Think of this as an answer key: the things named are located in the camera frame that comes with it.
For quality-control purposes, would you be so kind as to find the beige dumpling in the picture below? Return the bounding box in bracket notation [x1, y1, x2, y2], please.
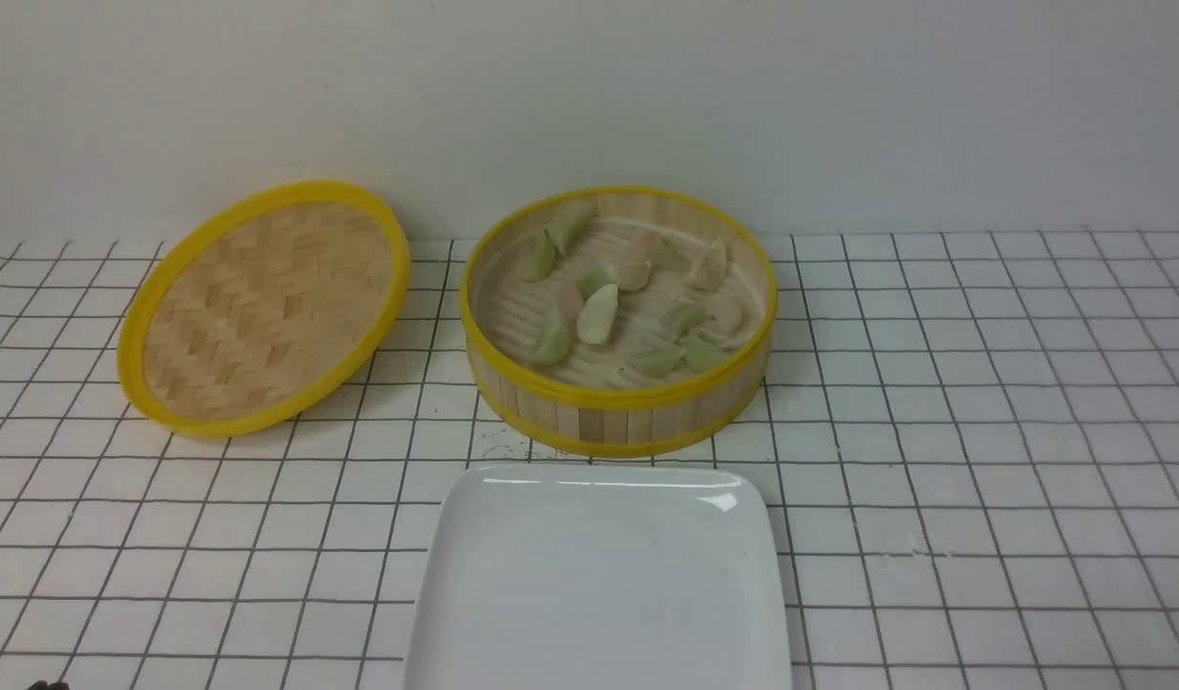
[685, 239, 729, 293]
[706, 293, 746, 337]

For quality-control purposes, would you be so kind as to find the bamboo steamer lid yellow rim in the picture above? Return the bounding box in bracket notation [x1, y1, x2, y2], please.
[117, 180, 411, 438]

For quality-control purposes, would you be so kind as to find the pink dumpling back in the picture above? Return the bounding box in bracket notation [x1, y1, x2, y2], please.
[637, 231, 689, 272]

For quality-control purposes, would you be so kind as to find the beige dumpling far right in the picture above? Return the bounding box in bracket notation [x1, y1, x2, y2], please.
[706, 293, 746, 337]

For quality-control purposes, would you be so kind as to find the green dumpling back top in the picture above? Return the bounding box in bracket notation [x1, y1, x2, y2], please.
[544, 201, 597, 255]

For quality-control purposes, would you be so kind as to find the beige dumpling back right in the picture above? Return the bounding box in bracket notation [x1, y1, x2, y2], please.
[685, 239, 729, 293]

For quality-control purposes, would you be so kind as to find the pale green centre dumpling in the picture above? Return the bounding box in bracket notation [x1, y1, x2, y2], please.
[575, 283, 619, 346]

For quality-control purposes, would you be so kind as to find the bamboo steamer basket yellow rim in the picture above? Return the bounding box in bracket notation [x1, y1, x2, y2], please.
[459, 185, 778, 458]

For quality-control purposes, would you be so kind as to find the white rectangular ceramic plate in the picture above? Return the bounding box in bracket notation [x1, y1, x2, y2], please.
[403, 464, 792, 689]

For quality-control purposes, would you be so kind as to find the pink dumpling centre left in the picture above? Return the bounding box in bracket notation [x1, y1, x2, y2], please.
[556, 284, 585, 324]

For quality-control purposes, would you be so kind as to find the small green dumpling centre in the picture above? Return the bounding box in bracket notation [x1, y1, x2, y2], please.
[577, 267, 617, 300]

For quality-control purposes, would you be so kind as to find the pink dumpling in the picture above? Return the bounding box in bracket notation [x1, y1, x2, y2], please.
[556, 284, 585, 324]
[637, 231, 689, 272]

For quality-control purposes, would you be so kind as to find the pale dumpling centre back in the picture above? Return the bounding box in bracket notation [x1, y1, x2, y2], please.
[602, 261, 654, 293]

